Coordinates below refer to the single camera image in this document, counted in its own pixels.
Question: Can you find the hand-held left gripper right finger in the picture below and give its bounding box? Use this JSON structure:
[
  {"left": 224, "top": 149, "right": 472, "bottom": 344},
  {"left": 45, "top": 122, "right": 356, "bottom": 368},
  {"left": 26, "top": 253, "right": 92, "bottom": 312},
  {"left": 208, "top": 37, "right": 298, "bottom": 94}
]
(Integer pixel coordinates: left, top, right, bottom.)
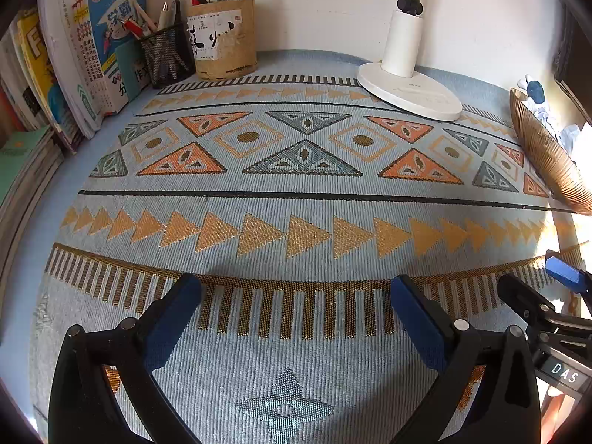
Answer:
[{"left": 391, "top": 275, "right": 542, "bottom": 444}]

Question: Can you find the stack of green notebooks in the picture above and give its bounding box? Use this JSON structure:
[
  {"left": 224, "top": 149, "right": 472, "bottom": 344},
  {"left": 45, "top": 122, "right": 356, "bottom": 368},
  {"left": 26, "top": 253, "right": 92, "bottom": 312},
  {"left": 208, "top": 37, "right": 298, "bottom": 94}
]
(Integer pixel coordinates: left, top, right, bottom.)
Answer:
[{"left": 0, "top": 125, "right": 65, "bottom": 223}]

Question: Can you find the black monitor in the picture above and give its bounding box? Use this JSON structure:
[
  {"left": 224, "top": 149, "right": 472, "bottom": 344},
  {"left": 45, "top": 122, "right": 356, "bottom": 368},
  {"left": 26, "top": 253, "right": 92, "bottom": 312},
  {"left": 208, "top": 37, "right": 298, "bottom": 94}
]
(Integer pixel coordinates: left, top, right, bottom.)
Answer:
[{"left": 552, "top": 4, "right": 592, "bottom": 116}]

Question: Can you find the red and blue plush doll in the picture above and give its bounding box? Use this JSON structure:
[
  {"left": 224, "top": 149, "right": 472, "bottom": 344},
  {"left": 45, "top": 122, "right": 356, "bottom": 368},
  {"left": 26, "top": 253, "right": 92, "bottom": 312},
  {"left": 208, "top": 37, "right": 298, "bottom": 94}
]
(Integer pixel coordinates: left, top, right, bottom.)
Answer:
[{"left": 518, "top": 74, "right": 549, "bottom": 105}]

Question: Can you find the woven wicker basket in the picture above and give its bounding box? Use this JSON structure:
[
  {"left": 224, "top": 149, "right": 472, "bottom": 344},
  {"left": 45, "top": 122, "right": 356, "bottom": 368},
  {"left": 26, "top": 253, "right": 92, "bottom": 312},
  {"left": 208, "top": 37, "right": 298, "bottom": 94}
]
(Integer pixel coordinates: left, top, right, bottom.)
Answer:
[{"left": 509, "top": 87, "right": 592, "bottom": 216}]

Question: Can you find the row of upright books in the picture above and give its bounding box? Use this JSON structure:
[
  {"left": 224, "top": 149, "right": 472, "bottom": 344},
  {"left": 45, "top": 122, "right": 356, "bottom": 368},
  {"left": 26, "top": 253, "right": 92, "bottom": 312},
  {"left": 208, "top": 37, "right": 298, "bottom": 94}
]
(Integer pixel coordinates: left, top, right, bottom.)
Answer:
[{"left": 0, "top": 23, "right": 47, "bottom": 136}]

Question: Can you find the black mesh pen holder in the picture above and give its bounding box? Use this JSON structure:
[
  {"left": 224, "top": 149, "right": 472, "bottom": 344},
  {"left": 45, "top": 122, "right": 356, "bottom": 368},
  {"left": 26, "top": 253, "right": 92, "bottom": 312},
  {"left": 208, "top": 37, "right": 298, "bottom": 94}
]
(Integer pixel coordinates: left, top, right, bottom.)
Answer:
[{"left": 139, "top": 32, "right": 196, "bottom": 90}]

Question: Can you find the pile of paper balls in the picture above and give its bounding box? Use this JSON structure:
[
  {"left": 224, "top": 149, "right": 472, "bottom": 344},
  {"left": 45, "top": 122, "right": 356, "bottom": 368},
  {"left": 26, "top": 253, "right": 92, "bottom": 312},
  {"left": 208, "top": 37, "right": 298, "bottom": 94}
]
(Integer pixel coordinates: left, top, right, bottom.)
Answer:
[{"left": 532, "top": 102, "right": 592, "bottom": 164}]

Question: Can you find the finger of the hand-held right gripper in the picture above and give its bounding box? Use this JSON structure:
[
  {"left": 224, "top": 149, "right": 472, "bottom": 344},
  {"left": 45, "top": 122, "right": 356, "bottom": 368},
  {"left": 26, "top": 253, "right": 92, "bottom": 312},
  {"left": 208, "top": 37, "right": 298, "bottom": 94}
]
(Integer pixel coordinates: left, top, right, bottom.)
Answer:
[
  {"left": 545, "top": 250, "right": 592, "bottom": 295},
  {"left": 497, "top": 274, "right": 592, "bottom": 334}
]

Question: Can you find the yellow cover book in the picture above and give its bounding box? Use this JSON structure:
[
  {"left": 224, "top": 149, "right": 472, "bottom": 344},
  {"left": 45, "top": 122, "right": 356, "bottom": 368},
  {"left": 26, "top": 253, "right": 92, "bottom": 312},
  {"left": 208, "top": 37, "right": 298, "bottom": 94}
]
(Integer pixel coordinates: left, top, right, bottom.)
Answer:
[{"left": 16, "top": 9, "right": 85, "bottom": 149}]

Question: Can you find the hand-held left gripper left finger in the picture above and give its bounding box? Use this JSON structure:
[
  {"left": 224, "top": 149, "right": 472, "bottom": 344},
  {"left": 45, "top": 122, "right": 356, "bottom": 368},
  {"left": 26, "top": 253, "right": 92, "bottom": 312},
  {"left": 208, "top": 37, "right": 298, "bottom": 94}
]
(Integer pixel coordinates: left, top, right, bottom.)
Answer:
[{"left": 48, "top": 273, "right": 204, "bottom": 444}]

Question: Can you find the white desk lamp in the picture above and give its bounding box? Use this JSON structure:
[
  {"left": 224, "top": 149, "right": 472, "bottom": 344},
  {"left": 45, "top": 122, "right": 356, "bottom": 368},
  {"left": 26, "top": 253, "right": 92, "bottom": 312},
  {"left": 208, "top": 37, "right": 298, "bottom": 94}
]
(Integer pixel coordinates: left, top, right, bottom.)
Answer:
[{"left": 357, "top": 0, "right": 463, "bottom": 122}]

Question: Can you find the brown paper pen holder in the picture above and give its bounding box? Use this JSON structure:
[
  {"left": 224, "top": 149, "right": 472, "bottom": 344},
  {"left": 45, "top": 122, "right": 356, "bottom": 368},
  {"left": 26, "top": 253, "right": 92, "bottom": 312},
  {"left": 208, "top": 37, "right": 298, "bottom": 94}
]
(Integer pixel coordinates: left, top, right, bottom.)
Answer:
[{"left": 186, "top": 0, "right": 258, "bottom": 81}]

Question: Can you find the patterned woven table mat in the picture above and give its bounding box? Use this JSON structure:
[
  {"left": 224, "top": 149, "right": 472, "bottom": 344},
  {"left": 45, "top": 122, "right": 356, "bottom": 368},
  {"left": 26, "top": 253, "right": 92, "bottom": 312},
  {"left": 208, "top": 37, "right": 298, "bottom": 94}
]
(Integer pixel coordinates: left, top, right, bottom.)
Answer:
[{"left": 28, "top": 48, "right": 592, "bottom": 444}]

